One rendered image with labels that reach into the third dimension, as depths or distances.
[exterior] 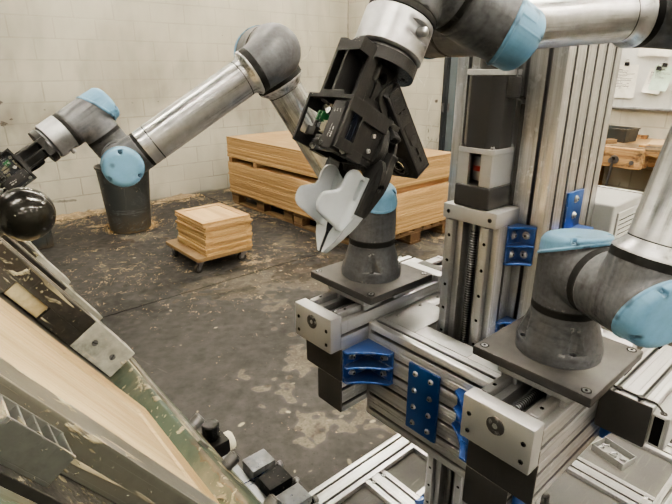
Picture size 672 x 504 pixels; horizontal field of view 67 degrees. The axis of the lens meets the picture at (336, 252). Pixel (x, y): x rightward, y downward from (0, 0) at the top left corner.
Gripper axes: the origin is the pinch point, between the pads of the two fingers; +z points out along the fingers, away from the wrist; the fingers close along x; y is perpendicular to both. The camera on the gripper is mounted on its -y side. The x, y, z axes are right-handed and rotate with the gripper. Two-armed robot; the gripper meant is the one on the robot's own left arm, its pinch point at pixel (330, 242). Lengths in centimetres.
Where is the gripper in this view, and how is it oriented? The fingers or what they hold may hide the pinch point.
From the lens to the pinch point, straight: 54.8
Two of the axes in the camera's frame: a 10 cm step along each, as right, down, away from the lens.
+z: -3.6, 9.3, 0.2
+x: 6.4, 2.6, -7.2
